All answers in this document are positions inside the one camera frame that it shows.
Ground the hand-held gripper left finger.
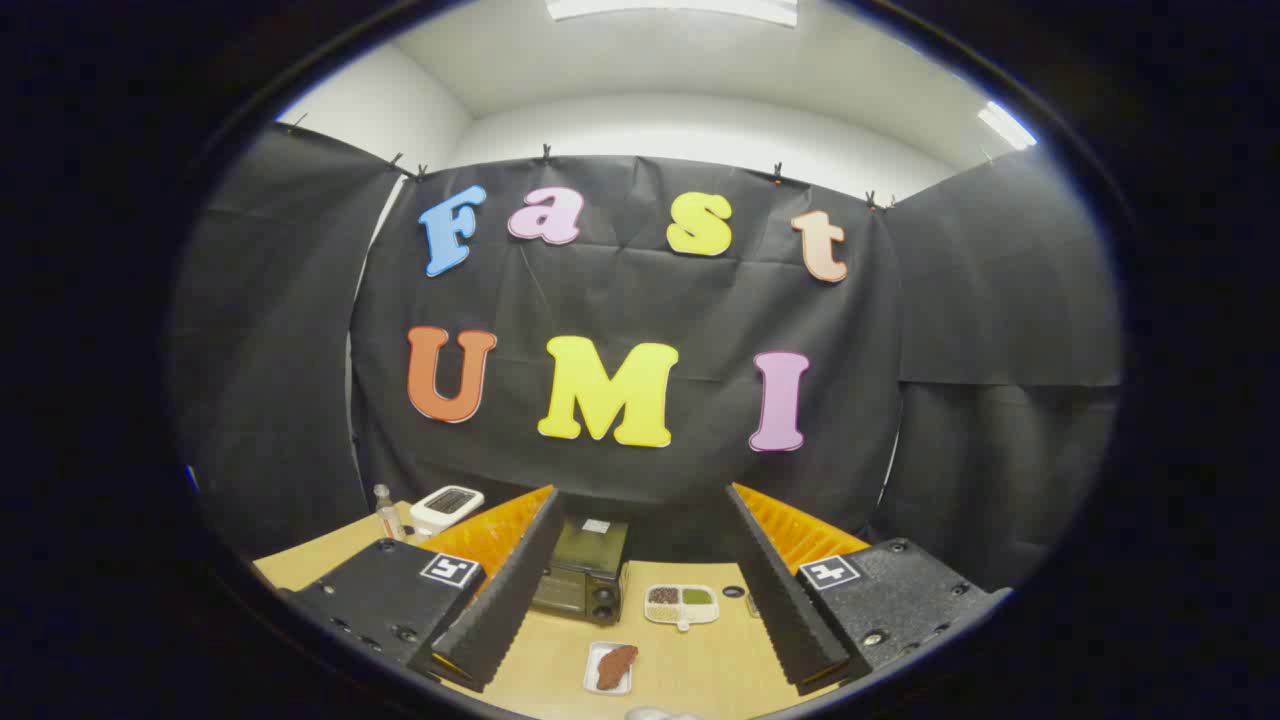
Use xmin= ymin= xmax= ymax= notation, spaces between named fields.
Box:
xmin=283 ymin=485 xmax=566 ymax=694

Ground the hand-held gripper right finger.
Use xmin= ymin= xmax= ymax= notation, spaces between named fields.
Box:
xmin=722 ymin=483 xmax=1011 ymax=698

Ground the black toaster oven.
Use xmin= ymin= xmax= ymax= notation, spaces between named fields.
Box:
xmin=530 ymin=515 xmax=633 ymax=628

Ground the brown meat slice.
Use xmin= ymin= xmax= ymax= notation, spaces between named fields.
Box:
xmin=597 ymin=645 xmax=639 ymax=692

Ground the white bread toaster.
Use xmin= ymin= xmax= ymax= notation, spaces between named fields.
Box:
xmin=410 ymin=485 xmax=486 ymax=536

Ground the white divided bean dish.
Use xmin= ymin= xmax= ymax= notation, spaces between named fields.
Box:
xmin=643 ymin=584 xmax=721 ymax=633

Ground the small clear bottle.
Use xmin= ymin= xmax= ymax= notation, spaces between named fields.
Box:
xmin=373 ymin=484 xmax=409 ymax=543

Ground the white rectangular tray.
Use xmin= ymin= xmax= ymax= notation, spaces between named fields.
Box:
xmin=583 ymin=640 xmax=641 ymax=697

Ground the row of cloth clips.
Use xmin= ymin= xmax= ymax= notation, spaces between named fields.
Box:
xmin=288 ymin=112 xmax=896 ymax=213

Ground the small ceiling light panel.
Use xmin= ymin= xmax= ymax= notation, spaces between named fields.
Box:
xmin=978 ymin=100 xmax=1039 ymax=151

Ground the long ceiling light panel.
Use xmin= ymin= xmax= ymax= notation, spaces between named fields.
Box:
xmin=547 ymin=0 xmax=799 ymax=28

